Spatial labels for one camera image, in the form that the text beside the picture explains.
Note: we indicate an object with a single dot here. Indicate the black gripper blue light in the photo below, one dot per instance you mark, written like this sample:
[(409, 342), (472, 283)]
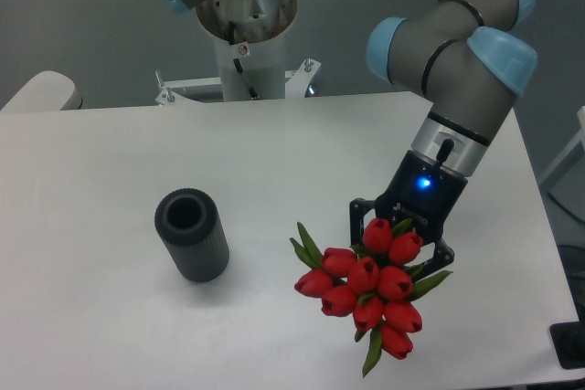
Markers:
[(423, 192)]

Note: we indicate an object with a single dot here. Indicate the red tulip bouquet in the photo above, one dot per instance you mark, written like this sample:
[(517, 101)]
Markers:
[(374, 282)]

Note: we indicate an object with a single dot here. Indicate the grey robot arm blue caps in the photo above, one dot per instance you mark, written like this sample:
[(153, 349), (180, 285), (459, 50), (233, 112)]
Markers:
[(461, 57)]

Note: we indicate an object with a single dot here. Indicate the black device table corner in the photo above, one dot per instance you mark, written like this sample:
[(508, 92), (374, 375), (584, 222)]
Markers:
[(568, 341)]

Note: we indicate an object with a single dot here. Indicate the white furniture leg right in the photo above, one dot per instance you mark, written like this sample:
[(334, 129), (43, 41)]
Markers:
[(568, 156)]

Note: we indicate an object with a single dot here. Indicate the dark grey ribbed vase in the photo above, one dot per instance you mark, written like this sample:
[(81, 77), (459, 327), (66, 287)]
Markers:
[(188, 223)]

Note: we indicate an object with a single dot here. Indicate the white chair armrest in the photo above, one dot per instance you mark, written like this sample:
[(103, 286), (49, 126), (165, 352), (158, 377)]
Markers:
[(47, 91)]

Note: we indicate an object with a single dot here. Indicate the white metal base frame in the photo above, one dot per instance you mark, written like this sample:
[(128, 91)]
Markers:
[(294, 84)]

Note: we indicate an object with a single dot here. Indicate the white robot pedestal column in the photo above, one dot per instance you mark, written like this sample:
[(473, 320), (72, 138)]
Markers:
[(248, 35)]

